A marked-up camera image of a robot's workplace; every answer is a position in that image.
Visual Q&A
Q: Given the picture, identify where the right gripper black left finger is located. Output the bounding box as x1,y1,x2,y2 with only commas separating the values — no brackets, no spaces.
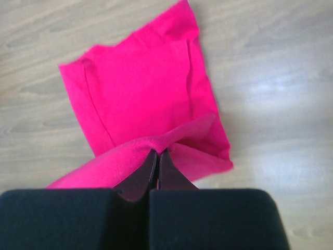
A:
1,151,158,249

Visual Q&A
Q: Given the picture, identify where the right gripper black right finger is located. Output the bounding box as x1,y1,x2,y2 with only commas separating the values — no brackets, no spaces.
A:
149,151,290,249

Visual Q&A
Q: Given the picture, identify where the red t shirt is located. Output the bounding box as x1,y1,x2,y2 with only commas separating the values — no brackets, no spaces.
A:
49,1,233,200

